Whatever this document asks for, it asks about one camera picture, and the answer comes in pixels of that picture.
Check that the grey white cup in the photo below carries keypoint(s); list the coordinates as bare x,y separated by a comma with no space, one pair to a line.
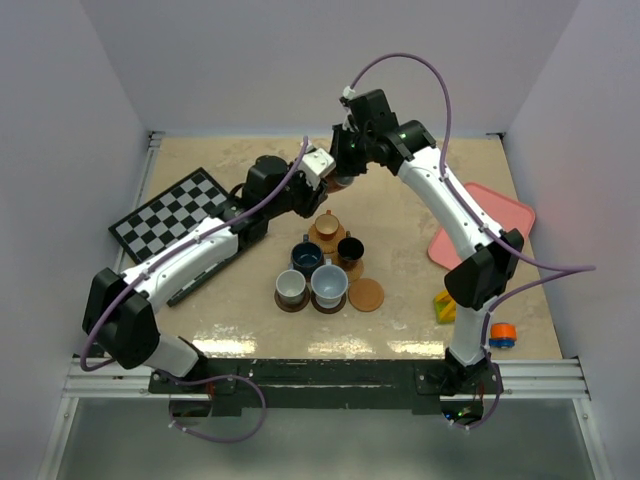
338,183
291,283

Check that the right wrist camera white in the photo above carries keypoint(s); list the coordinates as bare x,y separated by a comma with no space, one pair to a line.
348,94

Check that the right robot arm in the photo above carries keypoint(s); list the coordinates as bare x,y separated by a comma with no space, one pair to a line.
489,253

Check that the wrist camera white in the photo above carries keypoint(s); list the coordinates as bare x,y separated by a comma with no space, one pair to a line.
348,94
316,164

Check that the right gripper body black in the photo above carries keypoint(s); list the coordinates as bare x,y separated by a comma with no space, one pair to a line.
366,138

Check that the dark brown wooden coaster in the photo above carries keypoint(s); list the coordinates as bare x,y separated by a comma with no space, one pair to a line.
292,305

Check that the yellow green wooden block toy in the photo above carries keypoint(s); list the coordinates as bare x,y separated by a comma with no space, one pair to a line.
445,308

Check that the scalloped light cork coaster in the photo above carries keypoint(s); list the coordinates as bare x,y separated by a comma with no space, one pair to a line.
328,245

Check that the pink cup gold inside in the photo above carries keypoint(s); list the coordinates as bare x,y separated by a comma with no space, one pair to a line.
326,225

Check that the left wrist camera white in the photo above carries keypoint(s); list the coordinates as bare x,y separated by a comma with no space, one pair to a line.
316,164

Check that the black white chessboard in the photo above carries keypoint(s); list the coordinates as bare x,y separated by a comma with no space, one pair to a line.
169,216

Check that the orange blue toy car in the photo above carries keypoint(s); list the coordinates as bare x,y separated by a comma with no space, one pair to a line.
502,336

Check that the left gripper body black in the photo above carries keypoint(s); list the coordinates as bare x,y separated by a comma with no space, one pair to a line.
300,197

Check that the pink tray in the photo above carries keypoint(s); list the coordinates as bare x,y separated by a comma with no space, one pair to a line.
509,213

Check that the light orange wooden coaster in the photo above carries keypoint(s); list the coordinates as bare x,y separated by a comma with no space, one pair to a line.
366,295

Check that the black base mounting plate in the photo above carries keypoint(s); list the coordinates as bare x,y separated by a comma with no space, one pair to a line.
416,386

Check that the dark blue cup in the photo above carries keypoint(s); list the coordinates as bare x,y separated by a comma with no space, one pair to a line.
307,257

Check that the black cup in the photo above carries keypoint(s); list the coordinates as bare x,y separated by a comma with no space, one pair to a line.
350,250

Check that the large white mug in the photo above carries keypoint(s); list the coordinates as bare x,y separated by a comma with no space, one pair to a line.
329,282

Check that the round light cork coaster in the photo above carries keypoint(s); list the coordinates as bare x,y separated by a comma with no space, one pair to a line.
355,271

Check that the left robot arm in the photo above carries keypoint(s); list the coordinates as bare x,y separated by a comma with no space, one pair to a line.
120,311

